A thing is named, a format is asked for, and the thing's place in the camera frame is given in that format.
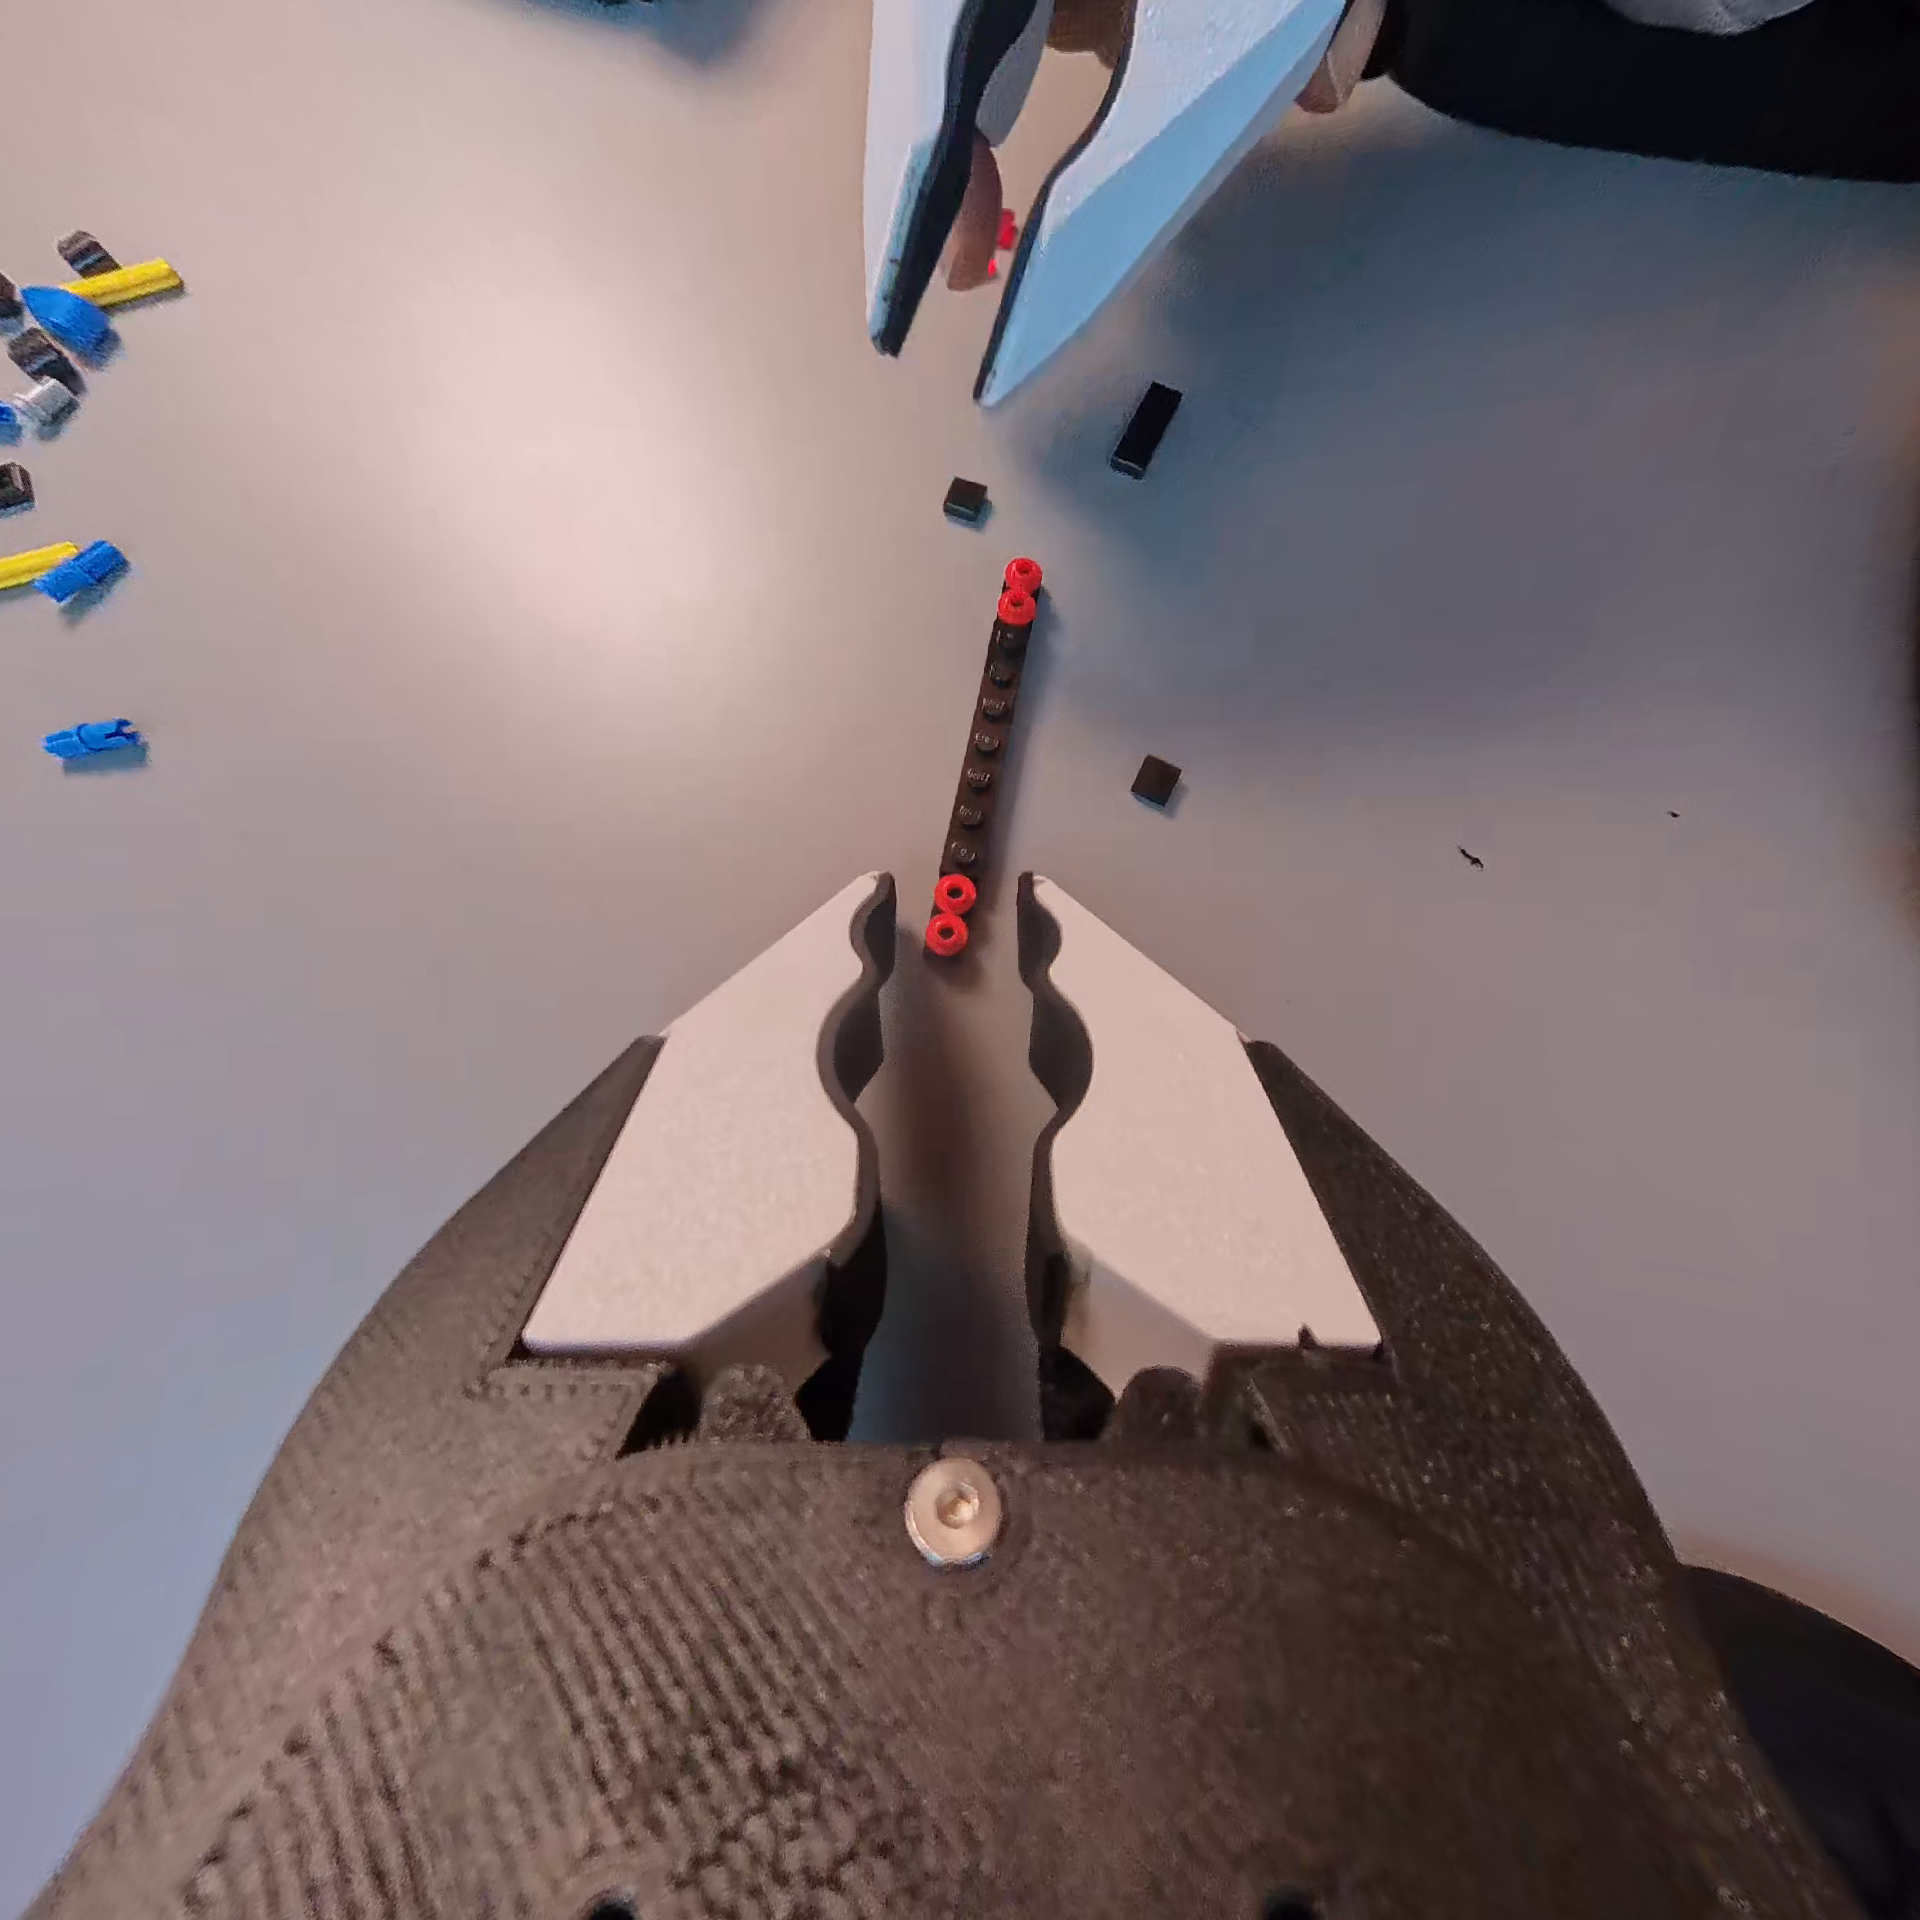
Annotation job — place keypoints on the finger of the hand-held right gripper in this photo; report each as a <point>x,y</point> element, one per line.
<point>908,120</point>
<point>1185,120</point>

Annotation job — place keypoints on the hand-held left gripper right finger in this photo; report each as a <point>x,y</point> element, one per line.
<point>1214,1199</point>

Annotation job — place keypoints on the small black square lego tile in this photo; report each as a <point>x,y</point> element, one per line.
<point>1156,780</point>

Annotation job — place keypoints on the small black studded lego piece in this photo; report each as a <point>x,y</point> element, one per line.
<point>967,501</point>

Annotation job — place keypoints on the blue curved lego slope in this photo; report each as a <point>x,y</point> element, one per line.
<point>68,318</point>

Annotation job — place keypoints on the black rectangular lego tile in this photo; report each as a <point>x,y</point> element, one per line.
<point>1149,428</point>

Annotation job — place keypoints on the black chair armrest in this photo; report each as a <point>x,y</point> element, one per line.
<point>1648,91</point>

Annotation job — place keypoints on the long black lego plate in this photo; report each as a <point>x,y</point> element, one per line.
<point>988,750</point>

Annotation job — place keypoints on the person's right forearm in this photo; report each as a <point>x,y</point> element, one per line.
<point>1725,12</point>

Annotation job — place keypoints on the grey lego connector piece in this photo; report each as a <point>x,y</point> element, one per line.
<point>42,404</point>

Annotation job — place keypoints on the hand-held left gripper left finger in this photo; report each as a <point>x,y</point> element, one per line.
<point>690,1199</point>

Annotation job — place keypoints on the black chair seat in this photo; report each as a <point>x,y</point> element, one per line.
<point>1830,1725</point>

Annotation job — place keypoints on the black lego connector piece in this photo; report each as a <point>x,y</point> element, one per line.
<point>86,252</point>
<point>44,359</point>

